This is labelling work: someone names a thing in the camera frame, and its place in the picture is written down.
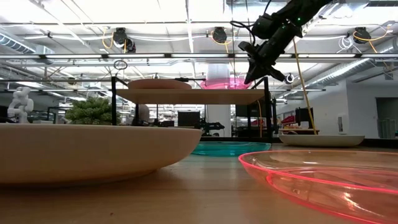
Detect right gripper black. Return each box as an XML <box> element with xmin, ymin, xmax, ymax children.
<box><xmin>244</xmin><ymin>43</ymin><xmax>287</xmax><ymax>85</ymax></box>

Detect transparent pink plate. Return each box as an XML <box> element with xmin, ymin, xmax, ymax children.
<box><xmin>200</xmin><ymin>77</ymin><xmax>253</xmax><ymax>91</ymax></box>

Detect transparent blue-green plate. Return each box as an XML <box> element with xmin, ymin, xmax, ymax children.
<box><xmin>190</xmin><ymin>141</ymin><xmax>272</xmax><ymax>157</ymax></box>

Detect white plate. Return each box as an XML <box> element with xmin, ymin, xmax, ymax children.
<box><xmin>278</xmin><ymin>134</ymin><xmax>366</xmax><ymax>148</ymax></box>

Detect terracotta plate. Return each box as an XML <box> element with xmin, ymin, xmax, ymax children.
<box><xmin>127</xmin><ymin>78</ymin><xmax>193</xmax><ymax>91</ymax></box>

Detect transparent orange-red plate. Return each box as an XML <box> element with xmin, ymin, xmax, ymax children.
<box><xmin>238</xmin><ymin>150</ymin><xmax>398</xmax><ymax>224</ymax></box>

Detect large beige plate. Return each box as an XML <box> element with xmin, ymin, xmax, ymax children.
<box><xmin>0</xmin><ymin>123</ymin><xmax>203</xmax><ymax>185</ymax></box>

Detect white building column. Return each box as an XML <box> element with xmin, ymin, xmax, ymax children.
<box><xmin>206</xmin><ymin>63</ymin><xmax>232</xmax><ymax>138</ymax></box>

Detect red storage bins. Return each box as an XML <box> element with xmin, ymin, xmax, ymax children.
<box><xmin>279</xmin><ymin>115</ymin><xmax>296</xmax><ymax>126</ymax></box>

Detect black background monitor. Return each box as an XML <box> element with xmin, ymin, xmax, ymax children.
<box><xmin>177</xmin><ymin>111</ymin><xmax>201</xmax><ymax>127</ymax></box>
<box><xmin>295</xmin><ymin>107</ymin><xmax>314</xmax><ymax>129</ymax></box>

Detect long LED light bar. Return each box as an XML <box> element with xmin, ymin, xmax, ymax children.
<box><xmin>0</xmin><ymin>53</ymin><xmax>398</xmax><ymax>60</ymax></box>

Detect grey door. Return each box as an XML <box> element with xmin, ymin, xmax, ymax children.
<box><xmin>376</xmin><ymin>97</ymin><xmax>398</xmax><ymax>139</ymax></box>

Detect small green potted plant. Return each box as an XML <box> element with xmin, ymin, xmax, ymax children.
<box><xmin>64</xmin><ymin>96</ymin><xmax>121</xmax><ymax>126</ymax></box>

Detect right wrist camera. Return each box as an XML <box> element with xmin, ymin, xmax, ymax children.
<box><xmin>238</xmin><ymin>41</ymin><xmax>259</xmax><ymax>57</ymax></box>

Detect yellow cable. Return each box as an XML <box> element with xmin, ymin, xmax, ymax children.
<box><xmin>292</xmin><ymin>37</ymin><xmax>318</xmax><ymax>136</ymax></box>

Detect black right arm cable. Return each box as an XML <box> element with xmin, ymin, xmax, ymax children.
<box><xmin>229</xmin><ymin>20</ymin><xmax>256</xmax><ymax>46</ymax></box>

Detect wooden shelf with black frame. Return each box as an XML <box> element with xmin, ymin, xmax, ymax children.
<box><xmin>111</xmin><ymin>76</ymin><xmax>278</xmax><ymax>143</ymax></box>

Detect silver air duct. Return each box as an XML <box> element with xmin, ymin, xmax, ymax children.
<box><xmin>306</xmin><ymin>37</ymin><xmax>398</xmax><ymax>90</ymax></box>
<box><xmin>0</xmin><ymin>32</ymin><xmax>55</xmax><ymax>63</ymax></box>

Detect black hanging cable loop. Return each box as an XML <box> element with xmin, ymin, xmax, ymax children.
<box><xmin>113</xmin><ymin>59</ymin><xmax>129</xmax><ymax>71</ymax></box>

